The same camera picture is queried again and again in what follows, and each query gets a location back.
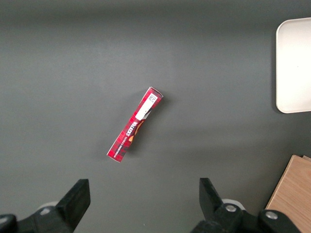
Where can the cream plastic tray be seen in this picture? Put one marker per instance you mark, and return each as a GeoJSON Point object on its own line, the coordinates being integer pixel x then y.
{"type": "Point", "coordinates": [295, 65]}

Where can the wooden drawer cabinet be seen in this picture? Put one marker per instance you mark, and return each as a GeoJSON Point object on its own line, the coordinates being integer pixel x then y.
{"type": "Point", "coordinates": [294, 191]}

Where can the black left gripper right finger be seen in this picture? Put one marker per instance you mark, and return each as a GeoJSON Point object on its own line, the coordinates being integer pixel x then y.
{"type": "Point", "coordinates": [218, 218]}

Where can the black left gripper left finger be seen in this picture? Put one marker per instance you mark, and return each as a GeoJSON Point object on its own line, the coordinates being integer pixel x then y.
{"type": "Point", "coordinates": [60, 213]}

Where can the red cookie box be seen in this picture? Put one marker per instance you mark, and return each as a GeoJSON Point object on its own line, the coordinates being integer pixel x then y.
{"type": "Point", "coordinates": [136, 123]}

